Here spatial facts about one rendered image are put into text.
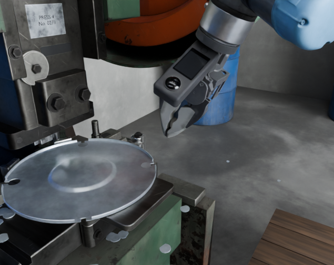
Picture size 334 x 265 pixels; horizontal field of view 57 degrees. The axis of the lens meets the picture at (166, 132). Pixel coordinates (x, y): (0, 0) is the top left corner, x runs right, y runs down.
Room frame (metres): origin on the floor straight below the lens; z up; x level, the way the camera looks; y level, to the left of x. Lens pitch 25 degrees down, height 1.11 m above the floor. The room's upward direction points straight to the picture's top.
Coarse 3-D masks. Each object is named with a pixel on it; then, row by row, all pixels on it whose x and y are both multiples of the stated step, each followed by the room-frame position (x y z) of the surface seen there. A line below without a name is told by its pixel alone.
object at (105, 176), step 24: (72, 144) 0.65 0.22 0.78; (96, 144) 0.65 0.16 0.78; (120, 144) 0.65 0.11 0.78; (24, 168) 0.54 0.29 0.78; (48, 168) 0.54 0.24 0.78; (72, 168) 0.53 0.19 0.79; (96, 168) 0.53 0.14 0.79; (120, 168) 0.54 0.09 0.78; (144, 168) 0.54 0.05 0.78; (24, 192) 0.46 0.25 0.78; (48, 192) 0.46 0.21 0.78; (72, 192) 0.46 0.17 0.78; (96, 192) 0.46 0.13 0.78; (120, 192) 0.46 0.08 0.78; (144, 192) 0.45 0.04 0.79; (24, 216) 0.39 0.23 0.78; (48, 216) 0.39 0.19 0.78; (72, 216) 0.39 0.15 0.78; (96, 216) 0.39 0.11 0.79
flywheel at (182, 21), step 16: (144, 0) 0.89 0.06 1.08; (160, 0) 0.86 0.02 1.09; (176, 0) 0.84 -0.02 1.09; (192, 0) 0.77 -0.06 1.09; (208, 0) 0.75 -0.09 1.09; (144, 16) 0.89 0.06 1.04; (160, 16) 0.84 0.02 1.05; (176, 16) 0.79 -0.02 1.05; (192, 16) 0.77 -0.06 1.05; (112, 32) 0.91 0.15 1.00; (128, 32) 0.88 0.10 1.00; (144, 32) 0.85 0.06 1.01; (160, 32) 0.82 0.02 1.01; (176, 32) 0.79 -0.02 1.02; (192, 32) 0.77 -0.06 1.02
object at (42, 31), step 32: (32, 0) 0.53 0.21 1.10; (64, 0) 0.58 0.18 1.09; (32, 32) 0.52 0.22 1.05; (64, 32) 0.57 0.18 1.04; (32, 64) 0.50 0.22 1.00; (64, 64) 0.57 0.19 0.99; (0, 96) 0.52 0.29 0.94; (32, 96) 0.50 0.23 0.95; (64, 96) 0.52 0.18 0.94; (32, 128) 0.49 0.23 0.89
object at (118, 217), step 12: (156, 180) 0.50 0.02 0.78; (156, 192) 0.46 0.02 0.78; (168, 192) 0.46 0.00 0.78; (144, 204) 0.43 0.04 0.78; (156, 204) 0.43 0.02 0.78; (108, 216) 0.40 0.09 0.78; (120, 216) 0.40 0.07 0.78; (132, 216) 0.40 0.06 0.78; (144, 216) 0.40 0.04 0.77; (84, 228) 0.46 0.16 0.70; (96, 228) 0.47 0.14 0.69; (108, 228) 0.50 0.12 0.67; (120, 228) 0.38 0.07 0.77; (132, 228) 0.38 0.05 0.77; (84, 240) 0.46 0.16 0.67; (96, 240) 0.47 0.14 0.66
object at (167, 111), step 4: (164, 100) 0.53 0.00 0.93; (164, 104) 0.53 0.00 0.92; (168, 104) 0.53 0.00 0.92; (164, 108) 0.53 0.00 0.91; (168, 108) 0.53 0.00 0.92; (172, 108) 0.52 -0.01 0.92; (176, 108) 0.53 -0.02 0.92; (160, 112) 0.54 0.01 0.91; (164, 112) 0.53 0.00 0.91; (168, 112) 0.53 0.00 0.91; (172, 112) 0.53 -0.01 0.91; (160, 116) 0.54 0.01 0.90; (164, 116) 0.53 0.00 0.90; (168, 116) 0.53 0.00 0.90; (172, 116) 0.53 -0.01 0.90; (160, 120) 0.54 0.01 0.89; (164, 120) 0.53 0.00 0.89; (168, 120) 0.53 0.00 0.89; (164, 124) 0.53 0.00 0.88; (168, 124) 0.54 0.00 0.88; (164, 128) 0.53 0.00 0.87; (168, 128) 0.53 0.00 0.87; (164, 132) 0.54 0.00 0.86
